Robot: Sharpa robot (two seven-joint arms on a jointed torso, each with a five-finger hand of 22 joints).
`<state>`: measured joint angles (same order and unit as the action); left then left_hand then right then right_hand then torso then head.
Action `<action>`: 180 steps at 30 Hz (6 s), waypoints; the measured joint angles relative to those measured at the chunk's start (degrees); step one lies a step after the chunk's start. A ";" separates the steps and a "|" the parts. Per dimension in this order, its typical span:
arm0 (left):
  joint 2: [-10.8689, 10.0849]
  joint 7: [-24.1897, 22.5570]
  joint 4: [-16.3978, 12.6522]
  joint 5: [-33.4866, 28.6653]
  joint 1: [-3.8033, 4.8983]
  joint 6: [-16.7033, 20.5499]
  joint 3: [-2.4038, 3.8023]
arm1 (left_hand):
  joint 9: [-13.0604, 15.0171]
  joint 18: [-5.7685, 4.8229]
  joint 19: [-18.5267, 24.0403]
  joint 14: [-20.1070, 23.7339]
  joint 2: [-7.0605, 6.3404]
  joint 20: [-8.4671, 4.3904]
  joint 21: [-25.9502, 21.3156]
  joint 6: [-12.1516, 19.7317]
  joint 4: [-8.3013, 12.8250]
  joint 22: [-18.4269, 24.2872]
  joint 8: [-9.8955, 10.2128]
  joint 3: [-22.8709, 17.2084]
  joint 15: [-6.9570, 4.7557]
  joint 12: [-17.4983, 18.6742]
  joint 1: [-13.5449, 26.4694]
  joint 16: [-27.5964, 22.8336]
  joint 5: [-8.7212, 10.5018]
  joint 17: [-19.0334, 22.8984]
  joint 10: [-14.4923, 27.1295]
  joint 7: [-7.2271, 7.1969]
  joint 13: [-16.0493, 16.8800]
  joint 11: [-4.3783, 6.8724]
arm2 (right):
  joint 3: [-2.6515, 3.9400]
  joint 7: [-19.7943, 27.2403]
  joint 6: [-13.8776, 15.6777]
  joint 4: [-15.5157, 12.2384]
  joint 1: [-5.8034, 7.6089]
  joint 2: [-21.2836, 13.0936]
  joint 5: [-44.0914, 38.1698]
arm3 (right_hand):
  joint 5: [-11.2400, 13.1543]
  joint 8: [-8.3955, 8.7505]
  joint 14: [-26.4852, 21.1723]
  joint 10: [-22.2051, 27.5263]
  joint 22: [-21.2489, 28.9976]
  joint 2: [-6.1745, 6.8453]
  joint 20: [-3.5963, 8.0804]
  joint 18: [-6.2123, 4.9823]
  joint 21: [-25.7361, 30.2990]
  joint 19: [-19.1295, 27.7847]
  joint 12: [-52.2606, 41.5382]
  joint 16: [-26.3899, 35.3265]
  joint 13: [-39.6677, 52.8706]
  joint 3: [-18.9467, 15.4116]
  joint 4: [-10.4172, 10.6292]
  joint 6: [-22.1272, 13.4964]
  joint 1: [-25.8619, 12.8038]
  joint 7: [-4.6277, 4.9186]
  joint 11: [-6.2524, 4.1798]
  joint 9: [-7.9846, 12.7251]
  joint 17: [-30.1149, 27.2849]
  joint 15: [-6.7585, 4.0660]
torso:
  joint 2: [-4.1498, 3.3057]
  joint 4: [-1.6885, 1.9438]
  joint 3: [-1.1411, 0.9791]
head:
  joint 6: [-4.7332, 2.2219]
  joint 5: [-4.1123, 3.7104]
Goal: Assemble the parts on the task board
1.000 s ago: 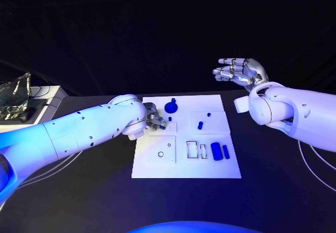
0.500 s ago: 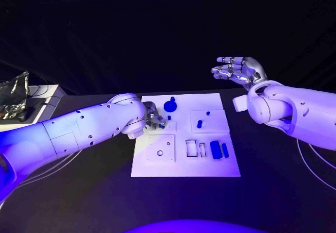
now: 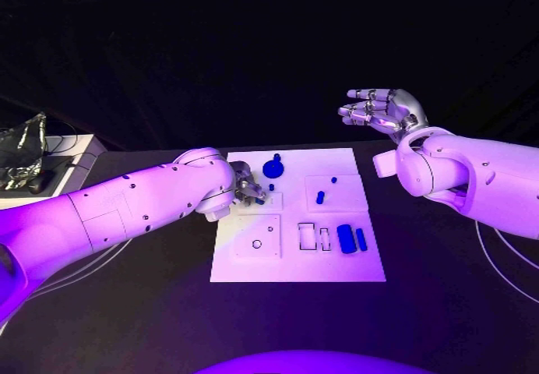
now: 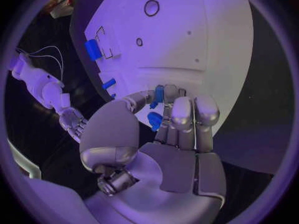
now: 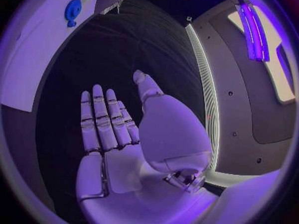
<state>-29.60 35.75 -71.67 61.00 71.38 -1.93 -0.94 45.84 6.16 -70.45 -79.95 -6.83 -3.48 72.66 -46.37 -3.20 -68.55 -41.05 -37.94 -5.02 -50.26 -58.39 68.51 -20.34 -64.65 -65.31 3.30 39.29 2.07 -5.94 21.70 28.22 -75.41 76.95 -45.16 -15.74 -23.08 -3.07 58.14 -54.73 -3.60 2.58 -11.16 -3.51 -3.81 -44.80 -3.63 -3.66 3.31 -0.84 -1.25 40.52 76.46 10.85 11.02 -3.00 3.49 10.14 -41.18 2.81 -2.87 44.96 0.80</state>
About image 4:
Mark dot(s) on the small blue peg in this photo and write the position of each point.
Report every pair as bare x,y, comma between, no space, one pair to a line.
113,96

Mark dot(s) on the white task board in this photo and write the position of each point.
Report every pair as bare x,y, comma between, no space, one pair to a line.
163,50

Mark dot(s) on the blue block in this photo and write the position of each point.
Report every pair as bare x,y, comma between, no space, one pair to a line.
93,50

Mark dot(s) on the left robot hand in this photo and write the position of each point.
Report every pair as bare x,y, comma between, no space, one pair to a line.
177,168

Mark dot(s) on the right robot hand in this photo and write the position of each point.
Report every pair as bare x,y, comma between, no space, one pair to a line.
70,120

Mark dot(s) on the blue plug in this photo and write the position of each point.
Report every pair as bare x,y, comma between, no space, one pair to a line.
159,95

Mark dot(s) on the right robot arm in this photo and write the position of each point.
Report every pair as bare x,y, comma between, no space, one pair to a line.
39,78

